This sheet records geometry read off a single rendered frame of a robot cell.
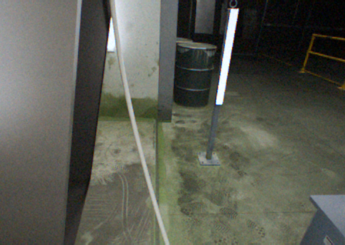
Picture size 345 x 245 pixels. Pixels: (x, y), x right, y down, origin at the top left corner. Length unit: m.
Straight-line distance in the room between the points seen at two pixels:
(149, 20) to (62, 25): 2.18
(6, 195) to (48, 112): 0.20
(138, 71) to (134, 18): 0.55
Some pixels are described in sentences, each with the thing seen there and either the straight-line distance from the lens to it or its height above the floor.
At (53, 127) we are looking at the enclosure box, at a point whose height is 1.09.
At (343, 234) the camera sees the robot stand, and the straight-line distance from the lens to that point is 1.00.
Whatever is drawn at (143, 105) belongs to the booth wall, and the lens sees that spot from 2.72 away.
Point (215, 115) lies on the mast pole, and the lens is 1.94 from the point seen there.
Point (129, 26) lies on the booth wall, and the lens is 2.53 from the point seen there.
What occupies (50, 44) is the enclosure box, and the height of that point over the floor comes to 1.22.
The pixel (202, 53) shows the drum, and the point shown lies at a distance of 3.08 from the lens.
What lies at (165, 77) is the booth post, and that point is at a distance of 2.60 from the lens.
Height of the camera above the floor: 1.27
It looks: 27 degrees down
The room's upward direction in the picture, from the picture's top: 4 degrees clockwise
